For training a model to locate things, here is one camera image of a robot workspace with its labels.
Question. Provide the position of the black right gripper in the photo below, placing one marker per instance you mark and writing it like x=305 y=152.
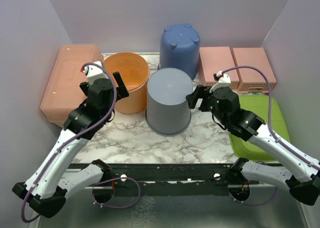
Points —
x=201 y=92

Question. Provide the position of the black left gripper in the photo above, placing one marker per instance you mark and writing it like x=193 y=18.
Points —
x=120 y=94

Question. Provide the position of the orange plastic bucket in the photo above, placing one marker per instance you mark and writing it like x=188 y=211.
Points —
x=135 y=73

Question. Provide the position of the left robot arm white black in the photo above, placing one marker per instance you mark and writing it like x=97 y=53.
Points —
x=46 y=191

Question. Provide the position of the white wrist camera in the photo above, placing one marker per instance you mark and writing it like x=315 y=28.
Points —
x=222 y=80
x=92 y=73

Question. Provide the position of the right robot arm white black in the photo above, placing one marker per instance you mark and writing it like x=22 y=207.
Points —
x=299 y=173

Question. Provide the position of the translucent pink storage box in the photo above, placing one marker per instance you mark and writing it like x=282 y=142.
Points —
x=63 y=93

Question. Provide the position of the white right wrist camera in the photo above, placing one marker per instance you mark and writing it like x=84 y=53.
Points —
x=222 y=80

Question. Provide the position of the green plastic tray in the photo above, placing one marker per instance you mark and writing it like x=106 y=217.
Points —
x=259 y=104

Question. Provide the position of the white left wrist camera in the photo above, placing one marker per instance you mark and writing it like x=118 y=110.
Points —
x=92 y=73

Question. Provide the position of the black metal base rail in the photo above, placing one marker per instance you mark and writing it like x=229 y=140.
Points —
x=173 y=180

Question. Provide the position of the light blue plastic bucket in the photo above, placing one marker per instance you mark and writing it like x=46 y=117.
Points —
x=167 y=112

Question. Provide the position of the pink perforated basket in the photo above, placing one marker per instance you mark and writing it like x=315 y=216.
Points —
x=249 y=79
x=211 y=60

